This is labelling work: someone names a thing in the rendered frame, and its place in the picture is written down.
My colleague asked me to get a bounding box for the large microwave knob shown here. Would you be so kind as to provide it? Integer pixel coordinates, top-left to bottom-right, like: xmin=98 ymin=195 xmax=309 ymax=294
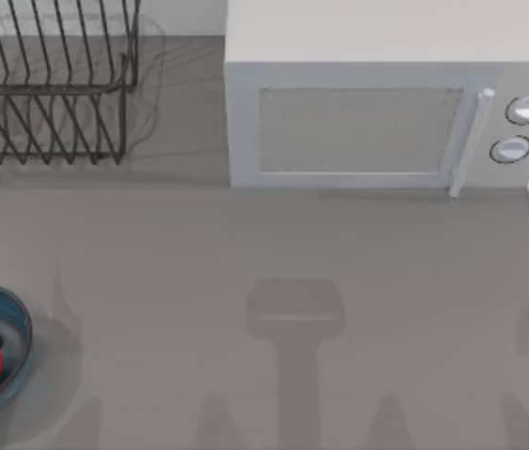
xmin=504 ymin=92 xmax=529 ymax=126

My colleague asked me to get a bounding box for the small microwave knob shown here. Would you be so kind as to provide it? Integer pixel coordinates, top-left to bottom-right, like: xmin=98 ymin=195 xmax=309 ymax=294
xmin=489 ymin=134 xmax=529 ymax=164

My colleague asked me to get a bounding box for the black wire dish rack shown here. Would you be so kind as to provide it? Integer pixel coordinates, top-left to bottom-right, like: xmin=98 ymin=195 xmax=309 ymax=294
xmin=0 ymin=0 xmax=143 ymax=166

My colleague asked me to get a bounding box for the pale microwave oven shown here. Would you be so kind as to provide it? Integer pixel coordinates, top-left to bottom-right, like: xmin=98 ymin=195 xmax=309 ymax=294
xmin=223 ymin=0 xmax=529 ymax=198

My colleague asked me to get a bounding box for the microwave door handle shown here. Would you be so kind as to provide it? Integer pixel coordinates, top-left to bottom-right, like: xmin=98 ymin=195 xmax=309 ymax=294
xmin=447 ymin=87 xmax=496 ymax=199

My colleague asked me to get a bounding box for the microwave oven door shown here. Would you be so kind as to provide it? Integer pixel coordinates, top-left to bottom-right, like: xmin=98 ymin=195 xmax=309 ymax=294
xmin=224 ymin=63 xmax=505 ymax=189

